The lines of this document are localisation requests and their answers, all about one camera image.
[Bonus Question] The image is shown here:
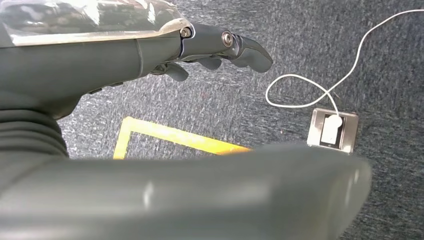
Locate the yellow floor tape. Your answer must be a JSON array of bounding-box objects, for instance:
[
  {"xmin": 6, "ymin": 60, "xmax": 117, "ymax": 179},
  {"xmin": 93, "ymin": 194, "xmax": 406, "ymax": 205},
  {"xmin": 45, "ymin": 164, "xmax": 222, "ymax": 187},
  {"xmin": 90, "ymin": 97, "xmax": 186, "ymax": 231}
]
[{"xmin": 113, "ymin": 116, "xmax": 253, "ymax": 161}]

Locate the white power plug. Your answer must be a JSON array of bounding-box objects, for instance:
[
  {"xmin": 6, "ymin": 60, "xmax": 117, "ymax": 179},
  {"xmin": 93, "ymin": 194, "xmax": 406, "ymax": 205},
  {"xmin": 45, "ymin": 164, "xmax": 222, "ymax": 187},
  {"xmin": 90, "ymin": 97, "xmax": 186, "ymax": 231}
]
[{"xmin": 320, "ymin": 114, "xmax": 344, "ymax": 145}]

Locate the steel floor socket with plug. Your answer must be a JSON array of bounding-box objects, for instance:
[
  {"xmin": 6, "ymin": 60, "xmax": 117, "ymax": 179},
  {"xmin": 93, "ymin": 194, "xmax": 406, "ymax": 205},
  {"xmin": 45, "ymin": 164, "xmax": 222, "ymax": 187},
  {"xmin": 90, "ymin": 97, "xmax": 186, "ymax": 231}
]
[{"xmin": 306, "ymin": 107, "xmax": 360, "ymax": 155}]

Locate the white power cable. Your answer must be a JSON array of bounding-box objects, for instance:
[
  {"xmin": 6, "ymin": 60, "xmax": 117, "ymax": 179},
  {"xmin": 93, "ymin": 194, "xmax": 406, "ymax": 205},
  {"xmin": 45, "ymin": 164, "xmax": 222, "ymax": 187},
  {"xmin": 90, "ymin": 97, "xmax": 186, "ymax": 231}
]
[{"xmin": 265, "ymin": 8, "xmax": 424, "ymax": 117}]

